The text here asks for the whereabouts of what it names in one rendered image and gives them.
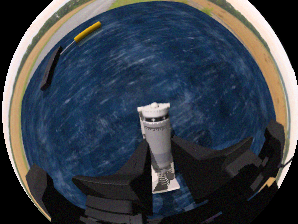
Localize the yellow-handled screwdriver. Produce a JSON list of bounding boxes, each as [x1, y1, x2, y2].
[[60, 22, 101, 55]]

